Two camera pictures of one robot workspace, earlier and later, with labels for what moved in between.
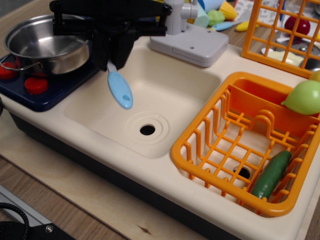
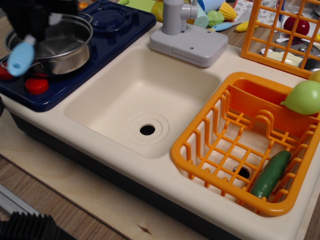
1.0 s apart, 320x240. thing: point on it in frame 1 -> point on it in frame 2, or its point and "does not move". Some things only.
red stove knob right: (36, 85) does not move
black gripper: (113, 24) -> (31, 17)
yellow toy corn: (228, 10) does not move
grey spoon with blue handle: (119, 86) -> (21, 58)
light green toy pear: (304, 98) does not move
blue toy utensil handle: (221, 25) does not move
